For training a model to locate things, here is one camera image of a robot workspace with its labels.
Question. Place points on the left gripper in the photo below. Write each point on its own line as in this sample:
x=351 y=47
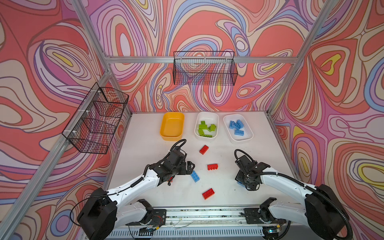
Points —
x=189 y=168

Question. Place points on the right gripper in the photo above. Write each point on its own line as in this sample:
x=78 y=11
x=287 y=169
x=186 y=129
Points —
x=239 y=176

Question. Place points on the blue lego brick cluster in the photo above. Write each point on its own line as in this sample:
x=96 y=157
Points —
x=195 y=177

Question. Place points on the red lego brick top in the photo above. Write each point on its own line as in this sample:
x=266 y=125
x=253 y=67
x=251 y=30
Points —
x=204 y=149

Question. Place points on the red lego brick bottom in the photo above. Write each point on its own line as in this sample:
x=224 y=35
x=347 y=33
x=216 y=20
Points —
x=207 y=194

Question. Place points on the green lego brick bottom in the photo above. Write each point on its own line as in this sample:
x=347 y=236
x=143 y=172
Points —
x=204 y=127

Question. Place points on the small green lego brick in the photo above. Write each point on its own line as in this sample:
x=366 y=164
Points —
x=212 y=128

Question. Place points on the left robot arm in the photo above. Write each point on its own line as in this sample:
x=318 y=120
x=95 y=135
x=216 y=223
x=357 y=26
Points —
x=105 y=211

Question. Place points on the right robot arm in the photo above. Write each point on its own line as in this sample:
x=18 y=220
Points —
x=316 y=207

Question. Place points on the red lego brick on side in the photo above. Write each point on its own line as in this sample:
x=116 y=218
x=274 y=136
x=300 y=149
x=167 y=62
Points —
x=212 y=167

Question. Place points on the right white plastic container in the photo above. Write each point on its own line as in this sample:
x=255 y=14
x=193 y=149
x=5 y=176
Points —
x=248 y=134

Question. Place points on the white plastic container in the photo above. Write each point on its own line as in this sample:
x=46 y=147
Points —
x=209 y=118
x=248 y=134

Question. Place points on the yellow plastic container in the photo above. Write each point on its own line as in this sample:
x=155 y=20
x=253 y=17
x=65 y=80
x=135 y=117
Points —
x=172 y=126

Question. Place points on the middle white plastic container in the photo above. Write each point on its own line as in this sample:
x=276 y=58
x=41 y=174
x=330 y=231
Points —
x=209 y=118

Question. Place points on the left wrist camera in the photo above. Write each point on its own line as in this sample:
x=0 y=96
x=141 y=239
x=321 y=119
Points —
x=177 y=154

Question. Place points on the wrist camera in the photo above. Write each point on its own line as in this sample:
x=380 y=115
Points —
x=177 y=154
x=245 y=162

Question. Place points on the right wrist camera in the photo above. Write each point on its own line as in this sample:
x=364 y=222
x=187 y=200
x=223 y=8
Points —
x=245 y=162

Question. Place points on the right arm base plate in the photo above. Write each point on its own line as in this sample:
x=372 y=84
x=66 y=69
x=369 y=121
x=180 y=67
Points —
x=256 y=216

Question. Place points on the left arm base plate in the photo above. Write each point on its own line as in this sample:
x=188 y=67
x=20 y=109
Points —
x=155 y=218

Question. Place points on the back black wire basket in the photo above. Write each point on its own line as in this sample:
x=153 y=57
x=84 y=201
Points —
x=208 y=68

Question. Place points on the black wire basket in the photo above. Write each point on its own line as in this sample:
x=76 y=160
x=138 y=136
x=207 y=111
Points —
x=100 y=114
x=208 y=68

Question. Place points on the left black wire basket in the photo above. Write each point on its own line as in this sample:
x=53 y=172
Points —
x=100 y=114

